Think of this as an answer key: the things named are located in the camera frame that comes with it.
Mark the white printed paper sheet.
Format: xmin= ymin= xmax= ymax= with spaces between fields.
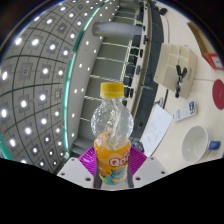
xmin=139 ymin=103 xmax=174 ymax=158

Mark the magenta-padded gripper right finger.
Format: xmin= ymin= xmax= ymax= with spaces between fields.
xmin=125 ymin=146 xmax=170 ymax=188

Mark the group of ceiling lights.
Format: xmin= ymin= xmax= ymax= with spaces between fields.
xmin=0 ymin=0 xmax=111 ymax=168

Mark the white remote control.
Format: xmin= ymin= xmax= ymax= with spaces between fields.
xmin=172 ymin=100 xmax=198 ymax=123

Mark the clear bottle yellow cap label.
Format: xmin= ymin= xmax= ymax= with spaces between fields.
xmin=90 ymin=82 xmax=135 ymax=186

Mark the white dotted mug blue handle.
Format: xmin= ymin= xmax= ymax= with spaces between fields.
xmin=181 ymin=125 xmax=222 ymax=165

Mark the black handheld tool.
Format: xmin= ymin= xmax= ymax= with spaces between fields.
xmin=175 ymin=64 xmax=189 ymax=99

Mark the flat round red coaster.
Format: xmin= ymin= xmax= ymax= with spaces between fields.
xmin=211 ymin=78 xmax=224 ymax=111

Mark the beige compartment organizer tray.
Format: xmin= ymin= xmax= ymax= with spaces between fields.
xmin=153 ymin=42 xmax=199 ymax=95

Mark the row of black office chairs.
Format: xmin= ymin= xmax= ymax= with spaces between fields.
xmin=122 ymin=29 xmax=145 ymax=101

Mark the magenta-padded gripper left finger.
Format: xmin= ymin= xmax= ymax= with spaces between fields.
xmin=56 ymin=146 xmax=103 ymax=189

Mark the long curved conference desk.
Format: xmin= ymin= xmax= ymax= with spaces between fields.
xmin=129 ymin=0 xmax=168 ymax=148

